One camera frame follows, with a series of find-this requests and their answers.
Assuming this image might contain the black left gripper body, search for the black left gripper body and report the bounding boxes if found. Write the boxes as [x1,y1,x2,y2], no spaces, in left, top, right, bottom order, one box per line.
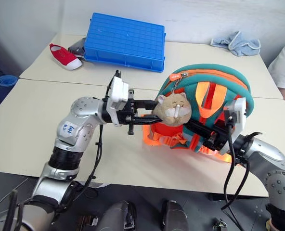
[118,89,143,136]

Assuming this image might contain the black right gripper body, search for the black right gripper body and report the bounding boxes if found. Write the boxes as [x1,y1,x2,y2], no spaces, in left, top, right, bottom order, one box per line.
[201,119,231,153]

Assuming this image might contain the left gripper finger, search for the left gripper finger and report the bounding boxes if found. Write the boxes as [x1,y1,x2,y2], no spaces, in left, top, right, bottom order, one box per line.
[134,99,158,112]
[140,114,164,125]

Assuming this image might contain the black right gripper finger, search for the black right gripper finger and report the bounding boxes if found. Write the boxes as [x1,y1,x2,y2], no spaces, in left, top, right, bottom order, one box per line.
[183,119,217,140]

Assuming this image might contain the orange and teal backpack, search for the orange and teal backpack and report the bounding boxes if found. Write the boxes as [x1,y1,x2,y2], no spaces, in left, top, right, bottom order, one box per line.
[142,64,255,165]

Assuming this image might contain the blue plastic crate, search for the blue plastic crate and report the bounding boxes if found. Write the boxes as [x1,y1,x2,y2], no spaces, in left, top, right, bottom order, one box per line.
[83,12,166,73]

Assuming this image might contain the dark rounded shape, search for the dark rounded shape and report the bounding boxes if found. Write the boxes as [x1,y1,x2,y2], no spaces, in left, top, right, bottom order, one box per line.
[161,200,189,231]
[98,201,136,231]

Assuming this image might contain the black flat case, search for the black flat case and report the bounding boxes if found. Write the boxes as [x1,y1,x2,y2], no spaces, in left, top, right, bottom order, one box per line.
[67,38,87,59]

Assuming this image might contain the red and white shoe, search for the red and white shoe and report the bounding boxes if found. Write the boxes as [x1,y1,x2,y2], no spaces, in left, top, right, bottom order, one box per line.
[49,43,83,71]

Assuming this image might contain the light blue towel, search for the light blue towel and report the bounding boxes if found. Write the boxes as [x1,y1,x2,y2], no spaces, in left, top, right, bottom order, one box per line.
[210,30,261,57]

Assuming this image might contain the blue rolled mat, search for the blue rolled mat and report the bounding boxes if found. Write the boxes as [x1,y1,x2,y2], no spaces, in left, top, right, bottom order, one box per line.
[0,75,19,102]

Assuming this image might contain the beige hamster plush keychain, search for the beige hamster plush keychain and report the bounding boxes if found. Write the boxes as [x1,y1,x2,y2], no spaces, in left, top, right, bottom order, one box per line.
[152,92,192,126]

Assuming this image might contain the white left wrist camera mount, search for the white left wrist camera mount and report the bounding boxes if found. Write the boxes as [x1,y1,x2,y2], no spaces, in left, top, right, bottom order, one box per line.
[105,69,130,128]

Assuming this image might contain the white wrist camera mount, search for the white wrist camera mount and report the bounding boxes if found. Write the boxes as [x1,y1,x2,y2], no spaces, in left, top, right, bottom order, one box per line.
[105,69,130,128]
[219,97,248,156]

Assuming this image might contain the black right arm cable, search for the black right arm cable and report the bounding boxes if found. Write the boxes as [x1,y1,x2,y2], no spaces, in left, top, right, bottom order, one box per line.
[220,115,252,231]

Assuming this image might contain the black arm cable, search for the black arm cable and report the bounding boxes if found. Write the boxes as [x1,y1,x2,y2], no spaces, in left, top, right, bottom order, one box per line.
[220,115,252,231]
[52,124,105,218]

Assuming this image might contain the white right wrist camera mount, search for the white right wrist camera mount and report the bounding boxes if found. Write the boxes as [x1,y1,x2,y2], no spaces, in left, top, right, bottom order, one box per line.
[219,97,248,156]

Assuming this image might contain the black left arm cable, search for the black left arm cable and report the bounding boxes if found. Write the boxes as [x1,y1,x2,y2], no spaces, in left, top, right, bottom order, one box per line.
[52,124,105,218]

